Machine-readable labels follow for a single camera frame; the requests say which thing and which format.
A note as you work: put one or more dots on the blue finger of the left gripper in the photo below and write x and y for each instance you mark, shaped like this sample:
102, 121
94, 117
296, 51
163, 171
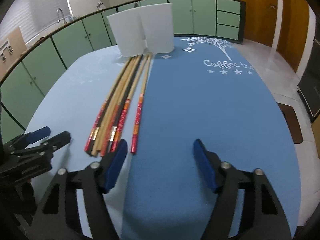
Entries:
23, 140
57, 139

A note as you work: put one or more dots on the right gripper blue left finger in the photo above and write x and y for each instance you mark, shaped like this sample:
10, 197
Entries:
57, 216

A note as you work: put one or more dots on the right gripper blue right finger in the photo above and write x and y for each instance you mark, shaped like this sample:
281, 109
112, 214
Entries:
262, 214

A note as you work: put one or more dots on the plain bamboo chopstick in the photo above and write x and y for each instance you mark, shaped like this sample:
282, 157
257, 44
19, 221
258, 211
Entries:
107, 115
103, 130

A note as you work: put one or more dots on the red patterned bamboo chopstick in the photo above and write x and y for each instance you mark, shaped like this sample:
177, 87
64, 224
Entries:
129, 95
134, 141

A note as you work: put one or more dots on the green lower kitchen cabinets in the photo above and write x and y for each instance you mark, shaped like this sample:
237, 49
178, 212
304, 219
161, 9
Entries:
29, 79

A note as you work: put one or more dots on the cardboard board with devices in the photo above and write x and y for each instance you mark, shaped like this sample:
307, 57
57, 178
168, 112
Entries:
12, 48

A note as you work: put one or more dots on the cardboard box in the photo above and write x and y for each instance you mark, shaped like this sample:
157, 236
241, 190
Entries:
316, 133

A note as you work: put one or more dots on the brown wooden stool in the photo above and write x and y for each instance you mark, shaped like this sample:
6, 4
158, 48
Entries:
292, 122

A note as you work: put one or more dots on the chrome sink faucet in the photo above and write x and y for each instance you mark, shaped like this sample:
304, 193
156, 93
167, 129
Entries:
61, 16

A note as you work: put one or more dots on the white window blinds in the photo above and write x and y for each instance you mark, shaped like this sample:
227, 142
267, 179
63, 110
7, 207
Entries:
32, 16

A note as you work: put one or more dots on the blue tree print table mat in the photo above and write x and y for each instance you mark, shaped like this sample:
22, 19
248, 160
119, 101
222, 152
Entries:
193, 92

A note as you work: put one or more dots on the black glass cabinet appliance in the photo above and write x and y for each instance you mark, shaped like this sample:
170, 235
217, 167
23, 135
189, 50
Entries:
309, 85

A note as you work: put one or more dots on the white double utensil holder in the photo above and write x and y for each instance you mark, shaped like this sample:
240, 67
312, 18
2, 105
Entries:
144, 29

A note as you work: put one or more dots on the brown wooden door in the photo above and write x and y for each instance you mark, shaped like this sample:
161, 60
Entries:
293, 31
260, 23

